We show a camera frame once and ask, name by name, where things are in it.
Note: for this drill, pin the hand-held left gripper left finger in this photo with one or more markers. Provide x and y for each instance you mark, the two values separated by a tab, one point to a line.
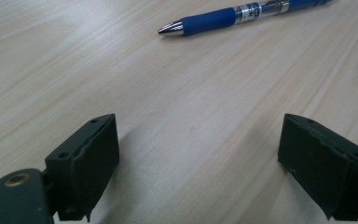
87	165

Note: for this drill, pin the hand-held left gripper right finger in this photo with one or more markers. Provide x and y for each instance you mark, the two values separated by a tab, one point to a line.
320	161

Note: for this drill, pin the blue ballpoint pen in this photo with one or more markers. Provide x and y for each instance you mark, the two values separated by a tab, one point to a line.
213	20

